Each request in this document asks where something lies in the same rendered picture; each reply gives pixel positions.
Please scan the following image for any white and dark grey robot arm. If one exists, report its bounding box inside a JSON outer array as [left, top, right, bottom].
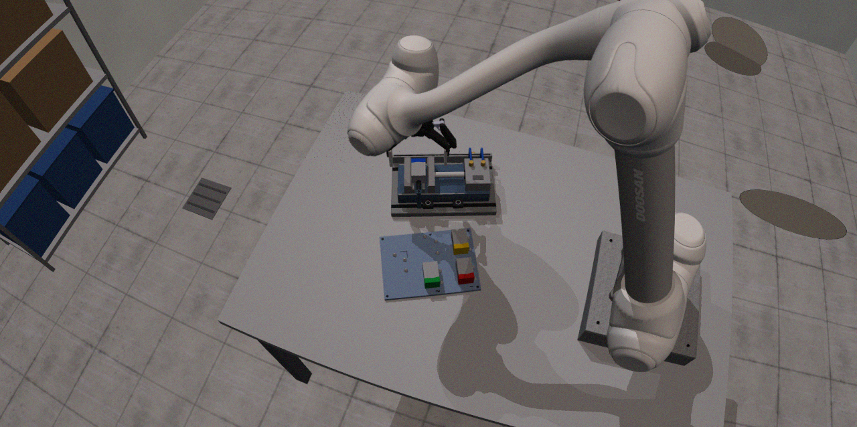
[[347, 0, 711, 372]]

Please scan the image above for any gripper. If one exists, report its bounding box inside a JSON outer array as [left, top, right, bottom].
[[386, 118, 457, 167]]

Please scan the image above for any grey metal blank with green end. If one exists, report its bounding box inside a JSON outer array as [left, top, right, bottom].
[[422, 261, 440, 288]]

